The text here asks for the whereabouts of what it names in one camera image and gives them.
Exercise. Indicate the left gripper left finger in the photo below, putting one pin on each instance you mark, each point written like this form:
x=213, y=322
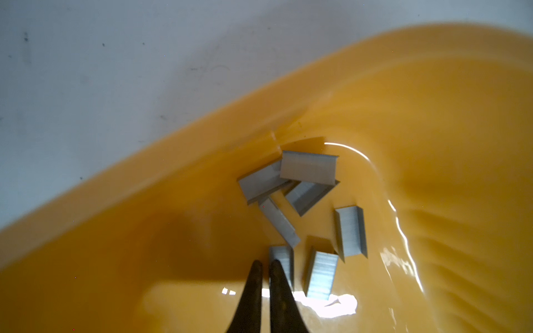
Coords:
x=248, y=314

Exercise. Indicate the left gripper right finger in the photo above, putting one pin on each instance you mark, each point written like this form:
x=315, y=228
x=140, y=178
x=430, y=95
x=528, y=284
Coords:
x=284, y=313

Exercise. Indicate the staple strip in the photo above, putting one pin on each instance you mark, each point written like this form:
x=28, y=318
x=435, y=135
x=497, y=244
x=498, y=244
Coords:
x=309, y=167
x=351, y=233
x=285, y=255

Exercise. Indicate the staple strips pile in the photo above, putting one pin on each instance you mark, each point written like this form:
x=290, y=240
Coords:
x=266, y=188

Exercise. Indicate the staple strip top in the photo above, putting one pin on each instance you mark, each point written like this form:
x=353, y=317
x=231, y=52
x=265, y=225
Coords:
x=309, y=167

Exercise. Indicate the yellow plastic tray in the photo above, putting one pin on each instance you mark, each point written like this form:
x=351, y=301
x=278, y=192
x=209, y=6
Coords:
x=432, y=127

